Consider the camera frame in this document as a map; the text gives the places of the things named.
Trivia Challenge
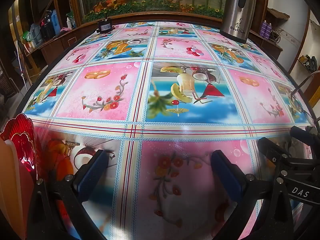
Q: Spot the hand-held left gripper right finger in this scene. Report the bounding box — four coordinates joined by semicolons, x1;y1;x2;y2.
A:
210;149;295;240

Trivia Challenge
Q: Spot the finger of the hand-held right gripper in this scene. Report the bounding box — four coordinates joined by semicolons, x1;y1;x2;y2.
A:
290;126;317;155
257;137;290;165

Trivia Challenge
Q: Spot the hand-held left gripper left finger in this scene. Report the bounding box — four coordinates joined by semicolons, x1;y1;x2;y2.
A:
26;149;113;240

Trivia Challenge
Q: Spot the small red gold-rimmed plate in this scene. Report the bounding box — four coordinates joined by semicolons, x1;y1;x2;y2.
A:
5;132;40;178

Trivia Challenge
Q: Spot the beige disposable bowl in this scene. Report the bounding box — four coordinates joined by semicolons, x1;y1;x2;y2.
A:
0;139;28;240

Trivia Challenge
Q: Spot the large red glass plate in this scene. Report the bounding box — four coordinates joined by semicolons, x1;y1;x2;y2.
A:
0;113;44;180

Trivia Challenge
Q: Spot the printed fruit pattern tablecloth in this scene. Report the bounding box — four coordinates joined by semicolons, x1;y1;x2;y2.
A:
21;20;317;240

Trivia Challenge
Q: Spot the black rimmed table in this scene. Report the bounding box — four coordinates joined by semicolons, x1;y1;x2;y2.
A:
20;17;319;240

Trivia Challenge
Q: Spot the brown wooden counter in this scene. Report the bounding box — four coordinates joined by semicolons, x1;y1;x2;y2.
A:
25;21;100;67

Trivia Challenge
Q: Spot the stainless steel thermos jug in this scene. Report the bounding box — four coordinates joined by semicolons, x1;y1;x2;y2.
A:
219;0;257;44

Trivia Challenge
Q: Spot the small black electronic device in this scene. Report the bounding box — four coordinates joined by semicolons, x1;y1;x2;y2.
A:
96;17;113;33

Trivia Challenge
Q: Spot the black bag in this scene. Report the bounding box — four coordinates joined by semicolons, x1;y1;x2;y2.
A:
40;10;57;38

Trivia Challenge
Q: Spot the carved wooden wall shelf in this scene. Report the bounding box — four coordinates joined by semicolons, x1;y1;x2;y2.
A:
266;7;290;20

